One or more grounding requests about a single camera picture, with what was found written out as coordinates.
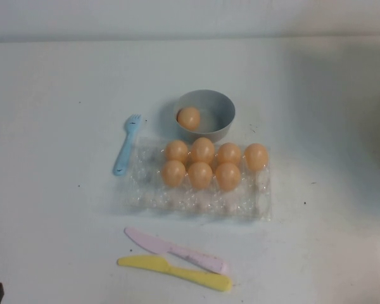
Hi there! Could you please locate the pink plastic knife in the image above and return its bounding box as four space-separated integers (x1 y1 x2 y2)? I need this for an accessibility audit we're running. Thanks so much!
123 227 231 275

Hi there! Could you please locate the yellow plastic knife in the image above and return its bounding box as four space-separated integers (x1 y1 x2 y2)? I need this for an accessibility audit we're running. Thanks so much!
117 255 233 292

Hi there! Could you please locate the light blue plastic fork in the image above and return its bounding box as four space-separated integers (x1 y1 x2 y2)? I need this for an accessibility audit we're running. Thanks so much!
112 113 143 177

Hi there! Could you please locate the orange egg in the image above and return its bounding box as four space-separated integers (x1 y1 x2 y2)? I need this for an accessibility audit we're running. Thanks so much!
190 137 215 165
217 142 242 166
244 142 269 172
161 160 187 187
187 161 213 190
176 106 201 130
215 162 241 192
164 140 189 164

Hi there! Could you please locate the clear plastic egg tray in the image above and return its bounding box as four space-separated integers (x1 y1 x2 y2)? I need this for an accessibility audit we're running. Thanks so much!
113 136 273 222

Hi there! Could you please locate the grey plastic bowl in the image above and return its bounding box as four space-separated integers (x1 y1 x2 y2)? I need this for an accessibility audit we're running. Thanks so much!
174 89 237 143

